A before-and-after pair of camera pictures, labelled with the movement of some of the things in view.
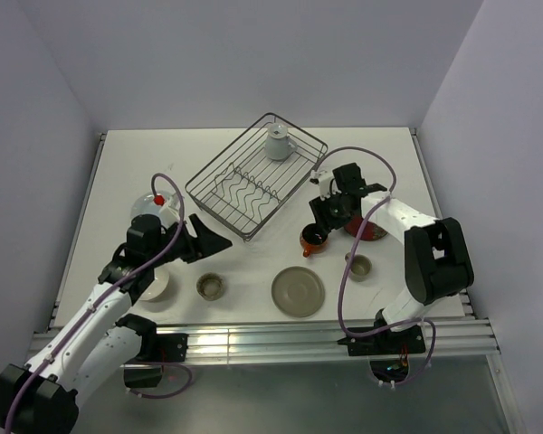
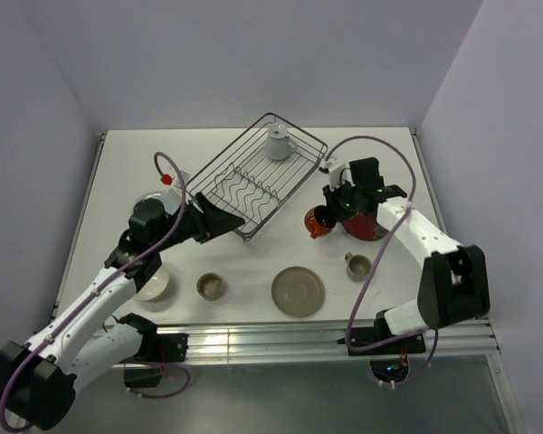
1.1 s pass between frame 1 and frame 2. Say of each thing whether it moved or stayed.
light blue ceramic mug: stayed
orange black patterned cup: moved
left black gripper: moved
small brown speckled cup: stayed
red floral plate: stayed
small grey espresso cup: stayed
